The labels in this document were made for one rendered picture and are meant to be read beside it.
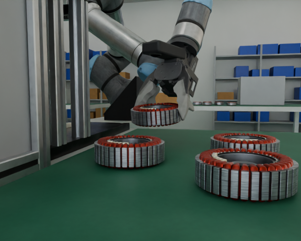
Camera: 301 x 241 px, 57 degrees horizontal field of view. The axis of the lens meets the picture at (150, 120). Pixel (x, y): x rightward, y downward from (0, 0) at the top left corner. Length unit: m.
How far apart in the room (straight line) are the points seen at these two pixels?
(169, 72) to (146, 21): 7.07
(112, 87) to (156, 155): 0.88
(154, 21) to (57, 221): 7.46
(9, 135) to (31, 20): 0.16
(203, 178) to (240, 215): 0.06
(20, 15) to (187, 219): 0.34
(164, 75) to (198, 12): 0.18
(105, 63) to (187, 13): 0.68
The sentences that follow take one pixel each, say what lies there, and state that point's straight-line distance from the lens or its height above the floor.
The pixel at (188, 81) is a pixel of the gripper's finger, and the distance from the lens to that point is 0.60.
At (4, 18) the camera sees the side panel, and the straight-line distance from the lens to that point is 0.41.
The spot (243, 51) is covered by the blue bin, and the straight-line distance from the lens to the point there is 6.79.
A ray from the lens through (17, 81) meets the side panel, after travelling 0.41.
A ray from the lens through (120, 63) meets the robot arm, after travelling 1.34.
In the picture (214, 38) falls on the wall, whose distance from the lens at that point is 7.38.
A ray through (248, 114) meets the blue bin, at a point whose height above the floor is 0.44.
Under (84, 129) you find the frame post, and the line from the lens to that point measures 0.59.
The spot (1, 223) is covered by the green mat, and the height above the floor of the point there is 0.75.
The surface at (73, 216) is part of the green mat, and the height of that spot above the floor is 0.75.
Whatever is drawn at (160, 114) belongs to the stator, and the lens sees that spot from 0.56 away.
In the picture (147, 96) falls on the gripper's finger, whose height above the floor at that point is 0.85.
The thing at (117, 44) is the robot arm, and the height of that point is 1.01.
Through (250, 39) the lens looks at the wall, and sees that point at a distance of 7.41.
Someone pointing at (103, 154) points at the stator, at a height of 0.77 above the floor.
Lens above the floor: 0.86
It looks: 5 degrees down
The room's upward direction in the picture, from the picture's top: straight up
